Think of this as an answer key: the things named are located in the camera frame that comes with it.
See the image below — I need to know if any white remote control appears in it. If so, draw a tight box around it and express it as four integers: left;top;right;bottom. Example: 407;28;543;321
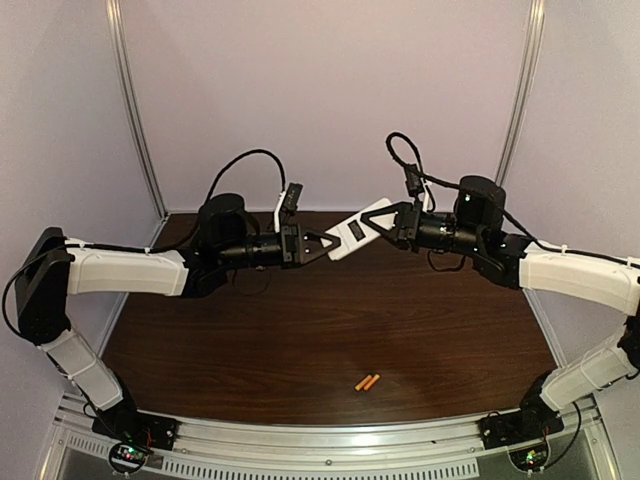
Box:
325;198;392;261

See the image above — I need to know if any orange AA battery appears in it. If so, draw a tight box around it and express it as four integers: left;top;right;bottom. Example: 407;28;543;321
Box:
354;375;372;391
362;374;380;391

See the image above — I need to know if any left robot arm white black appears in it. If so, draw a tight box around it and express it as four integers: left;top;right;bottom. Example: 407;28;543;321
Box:
8;193;341;412

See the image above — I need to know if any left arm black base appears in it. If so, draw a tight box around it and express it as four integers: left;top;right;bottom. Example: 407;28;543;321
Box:
91;377;178;478

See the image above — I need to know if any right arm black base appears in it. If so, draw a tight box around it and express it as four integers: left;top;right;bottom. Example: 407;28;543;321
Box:
477;371;564;473

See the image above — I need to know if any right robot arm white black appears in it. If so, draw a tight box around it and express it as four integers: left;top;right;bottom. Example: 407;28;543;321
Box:
361;175;639;416

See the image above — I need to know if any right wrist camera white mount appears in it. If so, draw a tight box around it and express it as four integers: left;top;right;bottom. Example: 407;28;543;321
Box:
404;164;436;213

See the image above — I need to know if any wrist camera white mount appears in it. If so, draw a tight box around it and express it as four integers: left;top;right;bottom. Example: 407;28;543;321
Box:
273;183;303;233
404;164;436;213

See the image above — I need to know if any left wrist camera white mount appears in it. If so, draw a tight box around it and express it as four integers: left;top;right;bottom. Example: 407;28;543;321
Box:
273;183;303;233

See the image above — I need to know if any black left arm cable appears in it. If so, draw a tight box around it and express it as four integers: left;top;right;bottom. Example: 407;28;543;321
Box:
2;148;289;331

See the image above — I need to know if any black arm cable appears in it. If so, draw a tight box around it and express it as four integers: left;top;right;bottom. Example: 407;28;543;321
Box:
384;132;640;269
2;148;289;331

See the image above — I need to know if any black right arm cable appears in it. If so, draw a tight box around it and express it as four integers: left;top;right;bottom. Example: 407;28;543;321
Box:
384;132;640;269

